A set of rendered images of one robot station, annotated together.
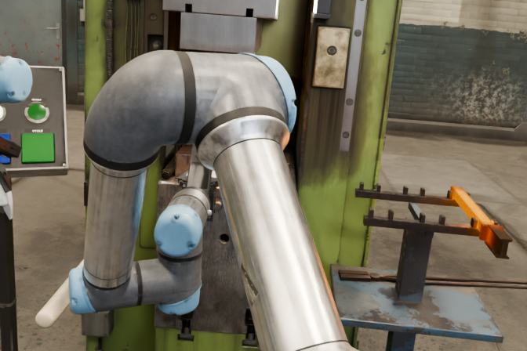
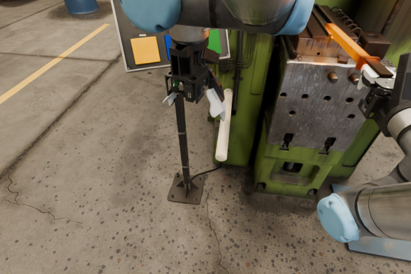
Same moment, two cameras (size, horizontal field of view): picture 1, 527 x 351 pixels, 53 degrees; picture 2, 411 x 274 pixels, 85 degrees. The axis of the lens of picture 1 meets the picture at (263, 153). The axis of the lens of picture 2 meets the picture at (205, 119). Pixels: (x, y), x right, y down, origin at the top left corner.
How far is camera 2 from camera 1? 0.74 m
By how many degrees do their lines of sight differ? 28
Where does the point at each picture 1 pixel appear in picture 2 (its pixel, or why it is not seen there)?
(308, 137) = (397, 16)
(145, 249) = (253, 95)
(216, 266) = (315, 114)
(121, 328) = (234, 134)
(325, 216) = not seen: hidden behind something
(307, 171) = not seen: hidden behind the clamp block
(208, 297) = (304, 130)
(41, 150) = (211, 44)
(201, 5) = not seen: outside the picture
